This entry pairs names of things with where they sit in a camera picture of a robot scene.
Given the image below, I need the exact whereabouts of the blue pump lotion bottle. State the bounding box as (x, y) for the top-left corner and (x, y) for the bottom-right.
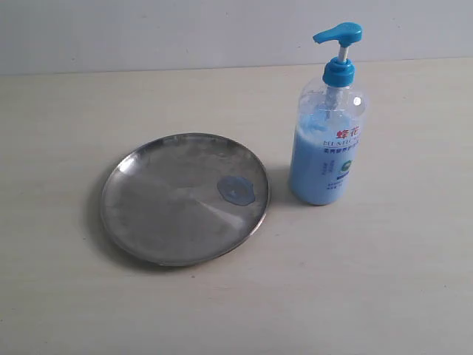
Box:
(289, 22), (367, 206)

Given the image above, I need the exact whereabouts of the blue soap blob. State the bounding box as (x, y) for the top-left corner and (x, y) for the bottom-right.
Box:
(217, 175), (256, 206)

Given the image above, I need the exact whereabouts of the round stainless steel plate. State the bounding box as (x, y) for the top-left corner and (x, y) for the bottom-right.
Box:
(100, 132), (270, 267)

